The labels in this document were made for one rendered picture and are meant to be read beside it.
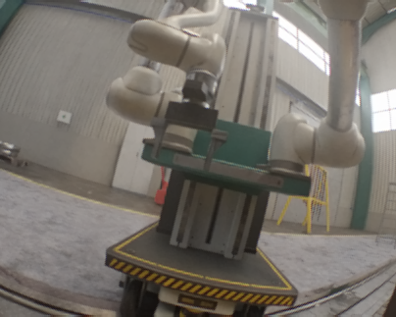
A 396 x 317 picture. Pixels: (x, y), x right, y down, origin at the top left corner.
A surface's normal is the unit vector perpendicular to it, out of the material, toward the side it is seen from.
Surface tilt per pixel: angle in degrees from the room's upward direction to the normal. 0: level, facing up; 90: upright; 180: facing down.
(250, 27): 90
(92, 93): 90
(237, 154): 90
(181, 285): 90
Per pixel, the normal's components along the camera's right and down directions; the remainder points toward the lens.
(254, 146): -0.05, -0.15
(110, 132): 0.36, -0.05
